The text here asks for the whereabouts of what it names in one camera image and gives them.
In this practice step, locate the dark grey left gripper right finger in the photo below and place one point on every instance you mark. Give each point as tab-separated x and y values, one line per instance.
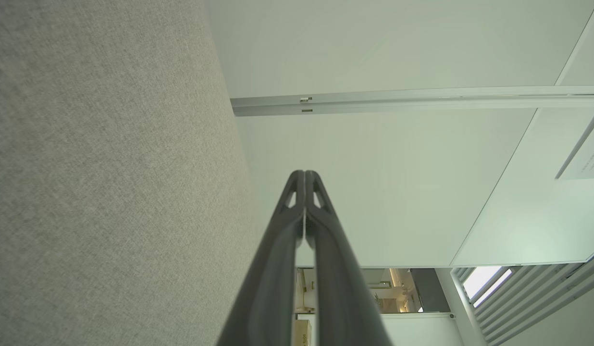
340	298

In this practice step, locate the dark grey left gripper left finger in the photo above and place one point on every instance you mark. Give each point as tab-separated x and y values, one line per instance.
268	288

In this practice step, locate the printed brown cardboard box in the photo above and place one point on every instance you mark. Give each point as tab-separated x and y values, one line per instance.
302	334

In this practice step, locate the bright ceiling light panel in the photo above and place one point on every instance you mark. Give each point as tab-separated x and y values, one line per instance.
482	283

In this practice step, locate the slotted grey aluminium partition post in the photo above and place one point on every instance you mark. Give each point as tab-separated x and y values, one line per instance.
422	98

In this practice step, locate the white paper wall notice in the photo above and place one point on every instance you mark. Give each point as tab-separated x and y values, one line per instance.
590	158

